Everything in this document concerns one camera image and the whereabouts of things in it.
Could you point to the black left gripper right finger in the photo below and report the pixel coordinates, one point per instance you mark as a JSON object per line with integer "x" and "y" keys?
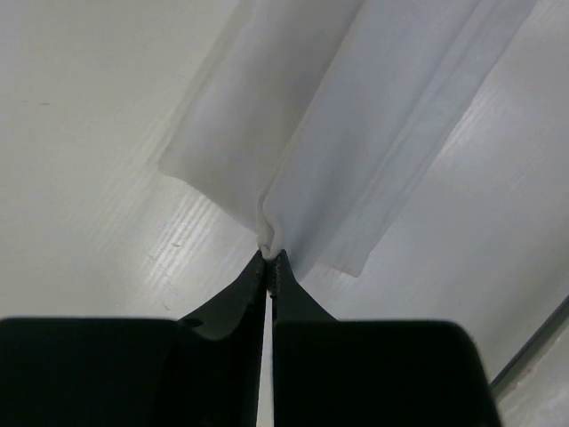
{"x": 327, "y": 372}

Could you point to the white skirt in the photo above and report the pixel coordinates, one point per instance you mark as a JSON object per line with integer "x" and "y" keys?
{"x": 312, "y": 122}

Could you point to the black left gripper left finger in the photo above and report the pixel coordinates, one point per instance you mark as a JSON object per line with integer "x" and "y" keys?
{"x": 199, "y": 370}

